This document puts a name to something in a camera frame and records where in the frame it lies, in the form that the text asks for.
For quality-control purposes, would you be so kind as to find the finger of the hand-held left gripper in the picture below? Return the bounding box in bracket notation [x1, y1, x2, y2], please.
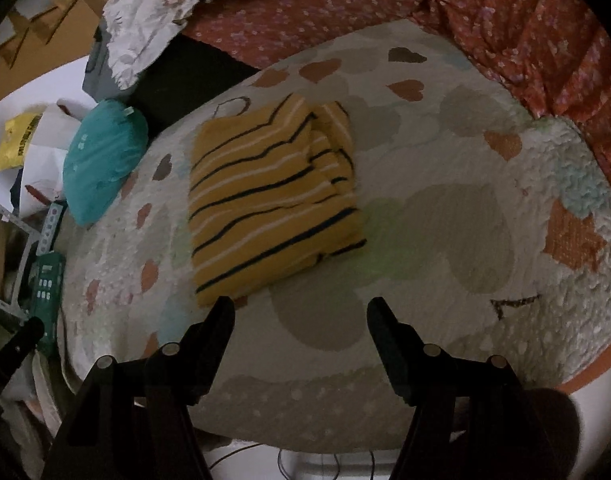
[0, 317, 46, 391]

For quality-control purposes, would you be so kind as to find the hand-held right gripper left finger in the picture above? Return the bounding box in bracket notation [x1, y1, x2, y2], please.
[42, 296, 235, 480]

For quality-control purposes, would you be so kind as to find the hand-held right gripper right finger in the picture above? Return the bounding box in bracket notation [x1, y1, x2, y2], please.
[367, 297, 551, 480]

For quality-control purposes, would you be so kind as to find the yellow striped sweater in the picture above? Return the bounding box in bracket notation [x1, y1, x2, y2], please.
[188, 92, 369, 309]

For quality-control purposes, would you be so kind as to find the green box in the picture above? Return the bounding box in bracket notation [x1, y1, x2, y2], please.
[30, 252, 66, 356]

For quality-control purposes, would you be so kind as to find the white quilted heart blanket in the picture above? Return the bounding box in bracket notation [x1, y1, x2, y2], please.
[55, 19, 611, 453]

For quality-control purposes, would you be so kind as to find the long dotted white box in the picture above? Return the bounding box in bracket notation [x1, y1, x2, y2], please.
[35, 202, 66, 256]

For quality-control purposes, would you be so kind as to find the white paper bag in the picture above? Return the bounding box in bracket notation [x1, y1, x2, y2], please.
[22, 100, 98, 216]

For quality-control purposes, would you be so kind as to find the yellow plastic bag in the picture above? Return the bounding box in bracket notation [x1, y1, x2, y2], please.
[0, 112, 43, 173]

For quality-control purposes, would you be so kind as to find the teal pillow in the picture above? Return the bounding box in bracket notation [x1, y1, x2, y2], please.
[62, 99, 150, 226]

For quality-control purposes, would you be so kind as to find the dark cloth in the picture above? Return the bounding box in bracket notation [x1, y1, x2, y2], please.
[135, 37, 261, 138]

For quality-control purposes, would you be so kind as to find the grey cloth bundle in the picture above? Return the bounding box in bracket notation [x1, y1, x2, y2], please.
[82, 25, 136, 103]

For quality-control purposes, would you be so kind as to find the white floral pillow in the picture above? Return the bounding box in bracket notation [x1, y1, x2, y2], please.
[102, 0, 272, 91]

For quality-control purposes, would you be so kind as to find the black cable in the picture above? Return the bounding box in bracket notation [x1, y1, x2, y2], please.
[205, 442, 266, 467]

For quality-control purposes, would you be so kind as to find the white metal shelf frame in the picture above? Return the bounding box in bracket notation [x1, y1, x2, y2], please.
[0, 195, 38, 323]

